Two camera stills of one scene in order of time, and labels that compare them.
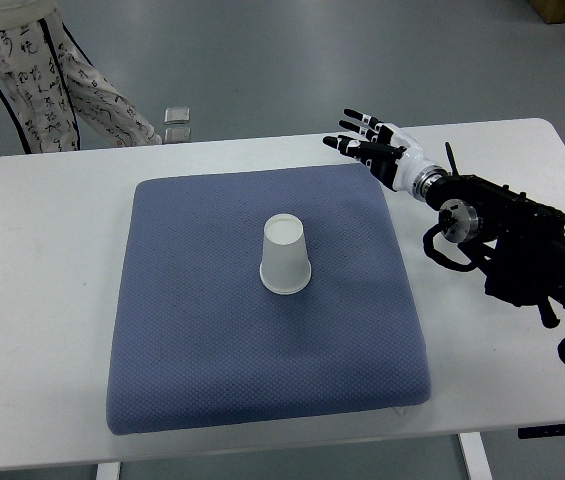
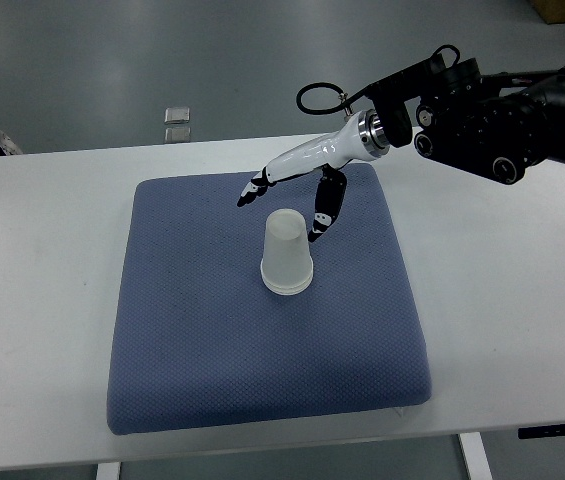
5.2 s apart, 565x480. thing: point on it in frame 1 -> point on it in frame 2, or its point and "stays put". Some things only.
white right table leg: [476, 456] stays put
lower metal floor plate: [177, 135] stays put
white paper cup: [285, 265] stays put
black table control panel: [557, 430] stays put
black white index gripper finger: [352, 146] -> [257, 187]
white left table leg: [108, 471] stays put
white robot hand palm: [412, 161] -> [364, 137]
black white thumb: [380, 159] -> [329, 200]
